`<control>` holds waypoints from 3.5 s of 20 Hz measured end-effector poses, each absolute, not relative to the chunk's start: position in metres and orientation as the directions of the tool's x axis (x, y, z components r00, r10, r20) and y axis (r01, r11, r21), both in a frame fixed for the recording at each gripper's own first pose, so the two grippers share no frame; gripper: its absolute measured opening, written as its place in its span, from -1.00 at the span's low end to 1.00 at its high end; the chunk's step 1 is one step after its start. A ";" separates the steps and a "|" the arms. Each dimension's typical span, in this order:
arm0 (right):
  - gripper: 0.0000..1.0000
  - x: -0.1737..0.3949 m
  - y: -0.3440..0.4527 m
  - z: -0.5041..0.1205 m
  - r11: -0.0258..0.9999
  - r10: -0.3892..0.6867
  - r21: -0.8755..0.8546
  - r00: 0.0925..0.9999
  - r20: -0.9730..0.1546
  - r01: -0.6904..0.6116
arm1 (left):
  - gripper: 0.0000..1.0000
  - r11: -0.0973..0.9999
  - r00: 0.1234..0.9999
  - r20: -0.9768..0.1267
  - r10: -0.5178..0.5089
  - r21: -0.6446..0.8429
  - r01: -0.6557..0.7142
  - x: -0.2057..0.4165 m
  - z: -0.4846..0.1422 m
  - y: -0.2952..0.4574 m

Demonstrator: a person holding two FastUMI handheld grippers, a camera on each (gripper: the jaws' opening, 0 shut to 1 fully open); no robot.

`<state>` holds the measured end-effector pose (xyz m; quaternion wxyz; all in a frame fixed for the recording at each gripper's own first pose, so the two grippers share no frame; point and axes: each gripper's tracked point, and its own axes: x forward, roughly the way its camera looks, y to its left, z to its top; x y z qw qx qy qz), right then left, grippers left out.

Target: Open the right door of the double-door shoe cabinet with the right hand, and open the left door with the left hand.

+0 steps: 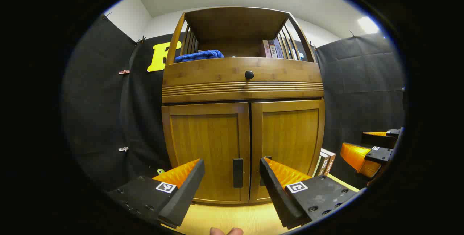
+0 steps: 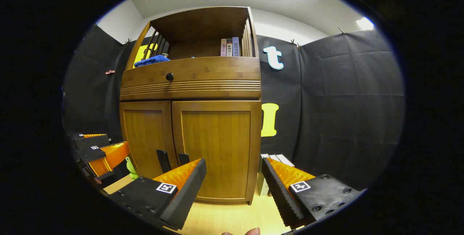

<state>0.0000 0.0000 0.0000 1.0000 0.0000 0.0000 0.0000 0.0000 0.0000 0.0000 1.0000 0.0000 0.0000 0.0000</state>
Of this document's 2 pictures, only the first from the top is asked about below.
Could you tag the black round drawer knob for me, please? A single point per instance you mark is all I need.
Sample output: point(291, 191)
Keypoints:
point(249, 75)

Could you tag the wooden cabinet door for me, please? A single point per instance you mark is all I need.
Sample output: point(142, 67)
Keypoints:
point(290, 133)
point(206, 148)

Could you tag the white clip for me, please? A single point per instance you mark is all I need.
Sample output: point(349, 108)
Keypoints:
point(123, 149)

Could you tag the pink shelf book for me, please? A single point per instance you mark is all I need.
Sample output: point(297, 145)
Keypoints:
point(265, 49)

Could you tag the pale blue shelf book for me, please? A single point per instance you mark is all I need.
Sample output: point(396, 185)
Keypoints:
point(279, 48)

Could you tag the wooden cabinet drawer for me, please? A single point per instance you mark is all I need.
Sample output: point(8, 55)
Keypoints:
point(203, 73)

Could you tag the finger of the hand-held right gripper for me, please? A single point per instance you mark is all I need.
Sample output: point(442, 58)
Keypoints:
point(357, 157)
point(380, 140)

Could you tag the grey-green standing book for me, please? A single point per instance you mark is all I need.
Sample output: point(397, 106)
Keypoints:
point(317, 168)

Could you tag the brown standing book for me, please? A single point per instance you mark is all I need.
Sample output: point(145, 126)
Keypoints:
point(330, 160)
point(323, 164)

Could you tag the ceiling light panel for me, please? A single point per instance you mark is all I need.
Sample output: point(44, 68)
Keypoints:
point(368, 25)

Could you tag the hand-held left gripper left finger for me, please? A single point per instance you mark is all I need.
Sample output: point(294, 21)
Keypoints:
point(185, 195)

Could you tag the blue cloth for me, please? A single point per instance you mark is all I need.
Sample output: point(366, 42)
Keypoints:
point(199, 56)

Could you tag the wooden double-door shoe cabinet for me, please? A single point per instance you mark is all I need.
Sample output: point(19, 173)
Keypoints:
point(235, 21)

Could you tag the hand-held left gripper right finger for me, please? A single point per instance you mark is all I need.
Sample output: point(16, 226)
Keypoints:
point(277, 195)

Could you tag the pink clip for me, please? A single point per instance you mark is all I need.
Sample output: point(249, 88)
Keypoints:
point(124, 71)

